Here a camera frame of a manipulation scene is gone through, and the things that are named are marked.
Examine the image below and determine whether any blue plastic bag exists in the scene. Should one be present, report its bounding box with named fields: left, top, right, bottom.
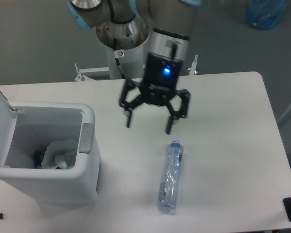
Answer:
left=244, top=0, right=289, bottom=30

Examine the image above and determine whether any white pedestal base bracket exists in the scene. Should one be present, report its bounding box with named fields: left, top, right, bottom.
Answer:
left=74, top=63, right=111, bottom=82

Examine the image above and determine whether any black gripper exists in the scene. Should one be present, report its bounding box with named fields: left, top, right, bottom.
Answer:
left=118, top=52, right=191, bottom=134

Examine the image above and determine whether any black cable on pedestal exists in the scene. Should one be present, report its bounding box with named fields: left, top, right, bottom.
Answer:
left=113, top=38, right=126, bottom=79

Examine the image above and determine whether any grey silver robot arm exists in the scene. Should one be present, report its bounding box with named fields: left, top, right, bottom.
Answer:
left=67, top=0, right=201, bottom=133

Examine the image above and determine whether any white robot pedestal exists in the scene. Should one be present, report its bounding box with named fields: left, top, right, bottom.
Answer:
left=96, top=16, right=150, bottom=79

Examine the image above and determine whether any white plastic trash can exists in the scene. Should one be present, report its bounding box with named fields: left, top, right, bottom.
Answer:
left=0, top=102, right=101, bottom=204

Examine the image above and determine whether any clear plastic water bottle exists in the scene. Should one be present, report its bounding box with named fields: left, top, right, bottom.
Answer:
left=157, top=139, right=184, bottom=215

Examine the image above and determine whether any blue yellow snack wrapper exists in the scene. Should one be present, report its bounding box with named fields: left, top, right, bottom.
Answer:
left=34, top=150, right=44, bottom=169

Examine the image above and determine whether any white paper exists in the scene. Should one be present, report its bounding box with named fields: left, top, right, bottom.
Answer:
left=42, top=139, right=78, bottom=169

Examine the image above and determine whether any white trash can lid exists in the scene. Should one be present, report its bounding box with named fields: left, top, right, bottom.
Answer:
left=0, top=92, right=17, bottom=166

